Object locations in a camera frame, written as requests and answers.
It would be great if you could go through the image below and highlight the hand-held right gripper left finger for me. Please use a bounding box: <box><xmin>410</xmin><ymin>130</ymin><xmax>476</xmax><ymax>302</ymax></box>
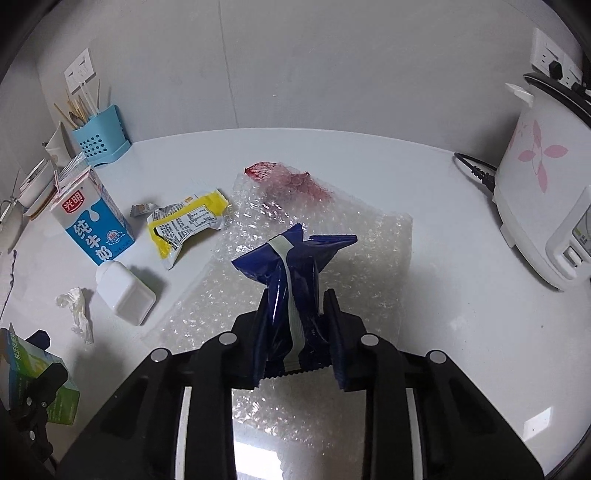
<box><xmin>55</xmin><ymin>291</ymin><xmax>278</xmax><ymax>480</ymax></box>

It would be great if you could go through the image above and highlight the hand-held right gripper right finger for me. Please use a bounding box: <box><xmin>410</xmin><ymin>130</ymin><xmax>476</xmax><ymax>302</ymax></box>
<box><xmin>321</xmin><ymin>288</ymin><xmax>546</xmax><ymax>480</ymax></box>

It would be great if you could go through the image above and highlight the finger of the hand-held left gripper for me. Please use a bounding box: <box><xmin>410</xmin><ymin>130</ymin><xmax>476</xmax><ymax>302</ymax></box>
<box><xmin>25</xmin><ymin>329</ymin><xmax>51</xmax><ymax>352</ymax></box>
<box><xmin>0</xmin><ymin>362</ymin><xmax>68</xmax><ymax>467</ymax></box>

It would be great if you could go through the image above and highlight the green and white box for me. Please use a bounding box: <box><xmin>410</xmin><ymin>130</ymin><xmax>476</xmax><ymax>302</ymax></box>
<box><xmin>0</xmin><ymin>323</ymin><xmax>80</xmax><ymax>425</ymax></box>

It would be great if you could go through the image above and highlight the dark blue snack wrapper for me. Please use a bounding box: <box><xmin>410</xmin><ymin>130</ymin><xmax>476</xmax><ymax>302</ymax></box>
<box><xmin>231</xmin><ymin>224</ymin><xmax>358</xmax><ymax>381</ymax></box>

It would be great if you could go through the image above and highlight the clear bubble wrap sheet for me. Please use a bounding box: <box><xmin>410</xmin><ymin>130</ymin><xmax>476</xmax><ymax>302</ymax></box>
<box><xmin>141</xmin><ymin>168</ymin><xmax>414</xmax><ymax>480</ymax></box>

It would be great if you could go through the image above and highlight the blue and white milk carton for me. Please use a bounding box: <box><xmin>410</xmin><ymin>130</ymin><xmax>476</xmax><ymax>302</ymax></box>
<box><xmin>48</xmin><ymin>166</ymin><xmax>136</xmax><ymax>267</ymax></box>

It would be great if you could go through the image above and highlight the red mesh wrapper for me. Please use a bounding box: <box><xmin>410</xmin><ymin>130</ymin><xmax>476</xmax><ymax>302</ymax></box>
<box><xmin>244</xmin><ymin>161</ymin><xmax>334</xmax><ymax>200</ymax></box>

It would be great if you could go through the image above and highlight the crumpled white tissue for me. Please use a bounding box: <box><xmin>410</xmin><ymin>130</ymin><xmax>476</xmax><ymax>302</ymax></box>
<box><xmin>55</xmin><ymin>287</ymin><xmax>94</xmax><ymax>344</ymax></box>

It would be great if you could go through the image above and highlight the white plastic bottle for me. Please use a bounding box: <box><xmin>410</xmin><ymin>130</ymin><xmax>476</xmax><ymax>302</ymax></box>
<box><xmin>95</xmin><ymin>260</ymin><xmax>157</xmax><ymax>326</ymax></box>

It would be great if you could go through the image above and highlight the yellow snack wrapper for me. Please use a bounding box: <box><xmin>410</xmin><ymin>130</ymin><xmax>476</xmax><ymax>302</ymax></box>
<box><xmin>147</xmin><ymin>190</ymin><xmax>230</xmax><ymax>271</ymax></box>

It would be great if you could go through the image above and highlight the stack of white bowls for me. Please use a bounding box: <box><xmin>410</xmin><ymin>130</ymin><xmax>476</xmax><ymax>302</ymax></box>
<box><xmin>18</xmin><ymin>159</ymin><xmax>61</xmax><ymax>217</ymax></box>

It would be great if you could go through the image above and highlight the ribbed white plate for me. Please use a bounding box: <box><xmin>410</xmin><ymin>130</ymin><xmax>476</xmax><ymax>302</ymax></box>
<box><xmin>58</xmin><ymin>151</ymin><xmax>89</xmax><ymax>180</ymax></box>

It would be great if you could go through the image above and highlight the white pitcher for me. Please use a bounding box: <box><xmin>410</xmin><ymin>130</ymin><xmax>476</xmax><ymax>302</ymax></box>
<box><xmin>44</xmin><ymin>122</ymin><xmax>77</xmax><ymax>164</ymax></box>

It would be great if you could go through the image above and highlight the light blue utensil holder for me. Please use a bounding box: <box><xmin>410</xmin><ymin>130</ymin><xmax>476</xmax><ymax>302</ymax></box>
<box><xmin>70</xmin><ymin>104</ymin><xmax>132</xmax><ymax>167</ymax></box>

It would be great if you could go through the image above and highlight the bundle of chopsticks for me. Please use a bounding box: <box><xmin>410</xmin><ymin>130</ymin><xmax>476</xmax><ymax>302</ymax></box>
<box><xmin>53</xmin><ymin>78</ymin><xmax>102</xmax><ymax>130</ymax></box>

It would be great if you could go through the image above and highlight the white flowered rice cooker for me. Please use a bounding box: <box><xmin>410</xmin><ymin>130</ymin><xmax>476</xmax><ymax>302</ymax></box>
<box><xmin>492</xmin><ymin>73</ymin><xmax>591</xmax><ymax>291</ymax></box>

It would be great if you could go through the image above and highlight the black power cord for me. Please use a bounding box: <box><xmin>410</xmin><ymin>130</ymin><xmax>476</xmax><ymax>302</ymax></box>
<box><xmin>454</xmin><ymin>152</ymin><xmax>498</xmax><ymax>188</ymax></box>

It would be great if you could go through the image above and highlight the white double wall outlet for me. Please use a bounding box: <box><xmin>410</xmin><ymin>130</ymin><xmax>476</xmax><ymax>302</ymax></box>
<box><xmin>64</xmin><ymin>47</ymin><xmax>97</xmax><ymax>90</ymax></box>

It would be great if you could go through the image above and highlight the white wall power socket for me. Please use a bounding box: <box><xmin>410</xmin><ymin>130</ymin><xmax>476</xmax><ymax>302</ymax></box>
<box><xmin>530</xmin><ymin>27</ymin><xmax>583</xmax><ymax>86</ymax></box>

